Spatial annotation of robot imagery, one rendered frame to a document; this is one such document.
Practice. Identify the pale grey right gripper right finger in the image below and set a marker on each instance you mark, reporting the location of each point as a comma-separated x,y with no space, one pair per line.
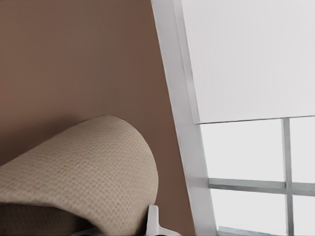
153,217

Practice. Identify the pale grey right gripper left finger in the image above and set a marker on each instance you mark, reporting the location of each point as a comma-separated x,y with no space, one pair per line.
86,231

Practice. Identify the white flat panel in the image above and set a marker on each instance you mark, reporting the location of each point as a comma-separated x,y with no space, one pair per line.
251,59

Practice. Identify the silver horizontal frame bar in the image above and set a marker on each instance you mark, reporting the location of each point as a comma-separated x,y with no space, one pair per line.
246,184

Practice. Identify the silver table edge rail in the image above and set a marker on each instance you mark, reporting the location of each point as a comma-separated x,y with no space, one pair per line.
183,118

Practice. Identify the silver upright frame post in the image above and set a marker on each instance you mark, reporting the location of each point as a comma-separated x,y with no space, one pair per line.
287,157

